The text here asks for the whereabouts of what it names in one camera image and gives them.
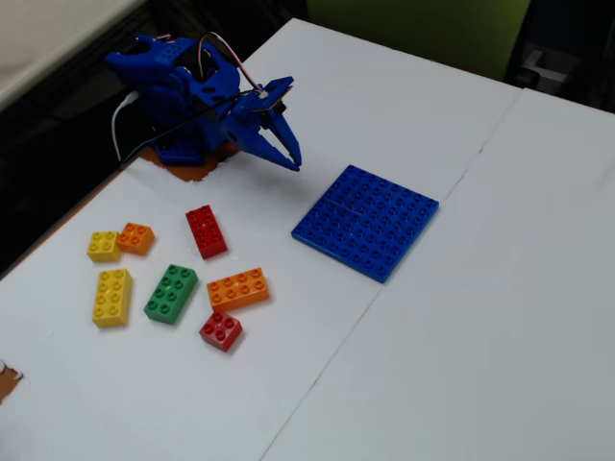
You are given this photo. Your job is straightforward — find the black office chair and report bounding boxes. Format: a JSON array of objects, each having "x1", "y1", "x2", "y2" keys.
[{"x1": 503, "y1": 0, "x2": 615, "y2": 115}]

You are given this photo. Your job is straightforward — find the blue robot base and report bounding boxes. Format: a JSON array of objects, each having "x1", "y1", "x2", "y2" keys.
[{"x1": 152, "y1": 132, "x2": 206, "y2": 168}]

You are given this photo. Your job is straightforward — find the red 2x4 brick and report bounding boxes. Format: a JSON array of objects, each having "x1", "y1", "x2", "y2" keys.
[{"x1": 184, "y1": 205, "x2": 229, "y2": 261}]

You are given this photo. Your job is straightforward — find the green 2x4 brick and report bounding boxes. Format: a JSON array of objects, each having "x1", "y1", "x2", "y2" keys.
[{"x1": 143, "y1": 263, "x2": 199, "y2": 327}]

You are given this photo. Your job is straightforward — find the yellow 2x2 brick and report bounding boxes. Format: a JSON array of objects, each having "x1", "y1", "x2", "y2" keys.
[{"x1": 86, "y1": 230, "x2": 122, "y2": 264}]

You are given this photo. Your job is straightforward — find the white cable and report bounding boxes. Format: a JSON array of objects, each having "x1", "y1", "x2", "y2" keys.
[{"x1": 111, "y1": 92, "x2": 141, "y2": 165}]

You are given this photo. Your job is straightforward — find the yellow 2x4 brick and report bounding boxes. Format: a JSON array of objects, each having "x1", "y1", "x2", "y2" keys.
[{"x1": 91, "y1": 268, "x2": 134, "y2": 330}]

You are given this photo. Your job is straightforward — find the white table cover sheet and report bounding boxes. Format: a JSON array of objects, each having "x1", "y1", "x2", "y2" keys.
[
  {"x1": 258, "y1": 87, "x2": 615, "y2": 461},
  {"x1": 0, "y1": 17, "x2": 523, "y2": 461}
]

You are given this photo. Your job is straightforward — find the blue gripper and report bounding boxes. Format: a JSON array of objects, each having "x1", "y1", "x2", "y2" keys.
[{"x1": 225, "y1": 75, "x2": 303, "y2": 173}]

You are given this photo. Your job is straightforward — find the red white servo wire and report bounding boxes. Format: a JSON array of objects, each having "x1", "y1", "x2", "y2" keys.
[{"x1": 195, "y1": 31, "x2": 268, "y2": 95}]

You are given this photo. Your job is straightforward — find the black cable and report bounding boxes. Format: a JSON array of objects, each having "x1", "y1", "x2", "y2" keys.
[{"x1": 118, "y1": 88, "x2": 258, "y2": 168}]

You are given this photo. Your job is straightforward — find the orange 2x4 brick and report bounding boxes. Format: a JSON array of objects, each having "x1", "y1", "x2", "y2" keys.
[{"x1": 206, "y1": 267, "x2": 271, "y2": 314}]

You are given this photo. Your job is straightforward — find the blue 8x8 baseplate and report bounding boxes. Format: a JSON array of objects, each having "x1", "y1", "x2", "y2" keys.
[{"x1": 290, "y1": 164, "x2": 440, "y2": 284}]

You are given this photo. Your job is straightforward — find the white desk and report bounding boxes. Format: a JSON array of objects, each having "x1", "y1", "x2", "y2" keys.
[{"x1": 0, "y1": 0, "x2": 146, "y2": 114}]

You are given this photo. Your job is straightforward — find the orange 2x2 brick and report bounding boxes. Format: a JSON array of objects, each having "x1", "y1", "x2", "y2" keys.
[{"x1": 115, "y1": 222, "x2": 156, "y2": 257}]

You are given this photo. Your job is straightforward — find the red 2x2 brick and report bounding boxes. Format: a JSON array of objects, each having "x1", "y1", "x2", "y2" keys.
[{"x1": 199, "y1": 310, "x2": 244, "y2": 353}]

